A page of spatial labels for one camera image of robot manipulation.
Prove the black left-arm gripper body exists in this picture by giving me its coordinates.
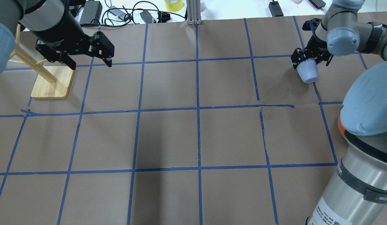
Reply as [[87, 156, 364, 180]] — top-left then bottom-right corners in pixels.
[[35, 19, 90, 63]]

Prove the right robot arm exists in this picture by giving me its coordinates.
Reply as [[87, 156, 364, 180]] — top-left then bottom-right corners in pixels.
[[291, 0, 387, 225]]

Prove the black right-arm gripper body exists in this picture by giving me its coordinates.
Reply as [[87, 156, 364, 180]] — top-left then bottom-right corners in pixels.
[[291, 19, 334, 68]]

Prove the black power adapter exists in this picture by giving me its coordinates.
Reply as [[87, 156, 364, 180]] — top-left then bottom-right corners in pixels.
[[79, 0, 102, 25]]

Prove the aluminium frame post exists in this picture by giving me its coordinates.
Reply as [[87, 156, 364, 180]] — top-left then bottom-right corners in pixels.
[[186, 0, 202, 25]]

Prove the light blue plastic cup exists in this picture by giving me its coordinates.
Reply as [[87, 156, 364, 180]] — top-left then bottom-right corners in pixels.
[[296, 58, 319, 84]]

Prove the wooden cup rack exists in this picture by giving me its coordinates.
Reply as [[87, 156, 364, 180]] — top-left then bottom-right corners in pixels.
[[8, 24, 75, 98]]

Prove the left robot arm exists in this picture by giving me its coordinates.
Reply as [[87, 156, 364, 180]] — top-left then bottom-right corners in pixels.
[[0, 0, 115, 73]]

